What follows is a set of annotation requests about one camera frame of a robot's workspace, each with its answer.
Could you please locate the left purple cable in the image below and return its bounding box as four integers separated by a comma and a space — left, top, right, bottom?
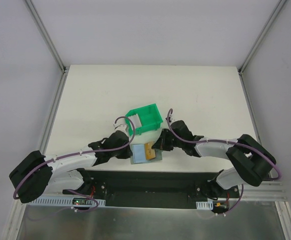
12, 116, 136, 200

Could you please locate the aluminium front rail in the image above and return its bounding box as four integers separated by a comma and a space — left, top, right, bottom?
242, 181, 288, 202

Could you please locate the gold credit card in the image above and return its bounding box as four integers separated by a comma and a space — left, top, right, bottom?
144, 141, 156, 160

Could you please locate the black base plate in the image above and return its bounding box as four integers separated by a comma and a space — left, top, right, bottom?
61, 169, 241, 210

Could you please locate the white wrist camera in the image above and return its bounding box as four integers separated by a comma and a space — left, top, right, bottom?
113, 123, 130, 137
165, 116, 175, 125

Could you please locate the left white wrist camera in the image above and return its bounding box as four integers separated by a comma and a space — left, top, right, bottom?
113, 123, 130, 137

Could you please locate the right aluminium frame post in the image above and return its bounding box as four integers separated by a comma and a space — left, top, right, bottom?
237, 0, 290, 76

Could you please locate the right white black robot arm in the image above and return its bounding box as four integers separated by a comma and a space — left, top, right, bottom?
152, 120, 277, 198

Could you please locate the green plastic bin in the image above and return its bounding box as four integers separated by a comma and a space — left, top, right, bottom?
125, 103, 163, 135

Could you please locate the white cable duct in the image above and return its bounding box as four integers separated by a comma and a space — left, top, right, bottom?
195, 200, 214, 211
28, 196, 106, 208

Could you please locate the left aluminium frame post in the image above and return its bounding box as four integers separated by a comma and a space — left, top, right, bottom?
22, 0, 70, 75

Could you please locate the sage green card holder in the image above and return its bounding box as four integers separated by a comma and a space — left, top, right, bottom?
130, 141, 163, 165

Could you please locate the left white cable duct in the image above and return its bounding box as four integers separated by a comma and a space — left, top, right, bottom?
28, 196, 106, 208

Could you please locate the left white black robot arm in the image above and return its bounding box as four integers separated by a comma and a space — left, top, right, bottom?
9, 130, 134, 204

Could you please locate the right white cable duct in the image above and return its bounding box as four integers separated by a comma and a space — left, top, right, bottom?
195, 200, 214, 211

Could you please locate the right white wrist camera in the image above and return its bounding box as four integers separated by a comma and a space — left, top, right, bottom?
165, 116, 175, 125

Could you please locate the purple cable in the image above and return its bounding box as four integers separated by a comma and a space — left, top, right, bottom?
12, 116, 136, 200
166, 108, 283, 181

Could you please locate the aluminium frame post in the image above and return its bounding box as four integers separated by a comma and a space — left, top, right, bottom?
237, 0, 290, 76
22, 0, 70, 75

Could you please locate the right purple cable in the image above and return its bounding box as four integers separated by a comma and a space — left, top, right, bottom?
166, 108, 283, 181

